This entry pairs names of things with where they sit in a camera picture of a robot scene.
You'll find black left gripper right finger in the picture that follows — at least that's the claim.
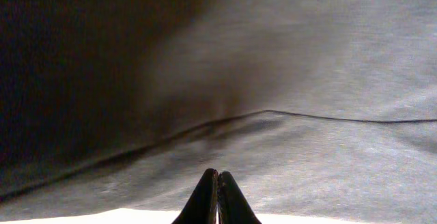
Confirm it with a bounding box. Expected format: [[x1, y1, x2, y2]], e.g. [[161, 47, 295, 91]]
[[218, 171, 262, 224]]

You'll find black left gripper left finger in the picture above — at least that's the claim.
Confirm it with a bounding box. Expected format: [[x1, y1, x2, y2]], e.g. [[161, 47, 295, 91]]
[[172, 168, 219, 224]]

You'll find black t-shirt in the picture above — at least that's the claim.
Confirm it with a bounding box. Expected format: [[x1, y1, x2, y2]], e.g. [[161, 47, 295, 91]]
[[1, 0, 436, 223]]

